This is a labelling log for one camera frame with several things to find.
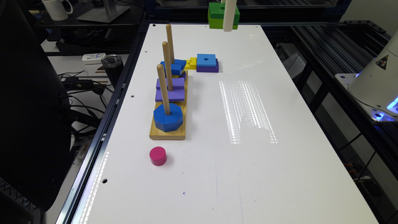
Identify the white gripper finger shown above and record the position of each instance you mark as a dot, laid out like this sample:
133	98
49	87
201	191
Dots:
229	12

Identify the dark green square block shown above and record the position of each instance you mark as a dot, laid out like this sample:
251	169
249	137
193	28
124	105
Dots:
216	11

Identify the light green block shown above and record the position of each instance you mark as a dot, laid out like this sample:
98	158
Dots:
215	23

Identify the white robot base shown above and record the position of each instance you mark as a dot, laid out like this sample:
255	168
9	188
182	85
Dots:
375	87

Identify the light blue square block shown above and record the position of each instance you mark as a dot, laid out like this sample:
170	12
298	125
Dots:
206	60

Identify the dark purple square block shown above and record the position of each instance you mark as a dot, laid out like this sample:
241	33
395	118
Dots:
209	69

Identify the yellow block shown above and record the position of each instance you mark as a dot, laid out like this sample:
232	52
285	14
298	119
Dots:
191	64

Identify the blue block on rear peg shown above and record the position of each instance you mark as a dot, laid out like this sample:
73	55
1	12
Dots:
177	68

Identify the purple square block on peg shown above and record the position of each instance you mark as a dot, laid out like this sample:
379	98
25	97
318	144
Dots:
177	94

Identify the blue octagon block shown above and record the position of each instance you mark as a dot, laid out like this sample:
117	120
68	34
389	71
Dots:
167	123

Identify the pink cylinder block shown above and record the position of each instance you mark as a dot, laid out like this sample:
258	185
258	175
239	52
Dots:
158	156

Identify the rear wooden peg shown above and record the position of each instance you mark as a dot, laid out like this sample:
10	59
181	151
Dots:
170	42

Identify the wooden peg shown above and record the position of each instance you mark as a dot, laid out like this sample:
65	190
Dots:
163	88
170	42
167	61

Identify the middle wooden peg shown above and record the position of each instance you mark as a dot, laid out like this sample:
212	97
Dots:
167	61

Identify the front wooden peg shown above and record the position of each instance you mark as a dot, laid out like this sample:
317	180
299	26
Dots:
163	88

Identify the monitor stand base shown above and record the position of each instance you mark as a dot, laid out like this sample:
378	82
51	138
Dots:
105	14

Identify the black tumbler cup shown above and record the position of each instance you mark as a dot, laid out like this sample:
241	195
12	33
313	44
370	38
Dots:
113	65

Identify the wooden peg base board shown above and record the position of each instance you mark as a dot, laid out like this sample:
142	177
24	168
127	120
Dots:
179	134

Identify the white remote control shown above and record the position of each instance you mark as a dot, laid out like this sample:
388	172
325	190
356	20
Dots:
90	59

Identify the white mug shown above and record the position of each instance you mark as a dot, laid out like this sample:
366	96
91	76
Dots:
56	9

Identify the black office chair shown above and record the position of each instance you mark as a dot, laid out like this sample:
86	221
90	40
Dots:
35	131

